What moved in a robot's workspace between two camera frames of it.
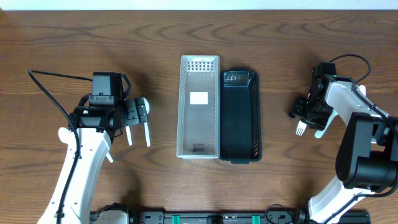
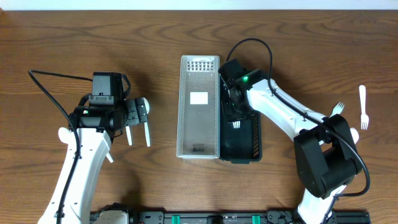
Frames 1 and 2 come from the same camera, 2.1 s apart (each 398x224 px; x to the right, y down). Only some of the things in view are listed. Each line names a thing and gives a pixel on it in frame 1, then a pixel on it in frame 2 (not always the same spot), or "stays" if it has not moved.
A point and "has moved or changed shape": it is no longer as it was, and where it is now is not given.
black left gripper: [133, 117] stays
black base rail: [277, 214] stays
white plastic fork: [300, 129] has moved or changed shape
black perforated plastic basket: [240, 139] stays
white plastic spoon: [147, 134] stays
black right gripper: [319, 124] to [229, 116]
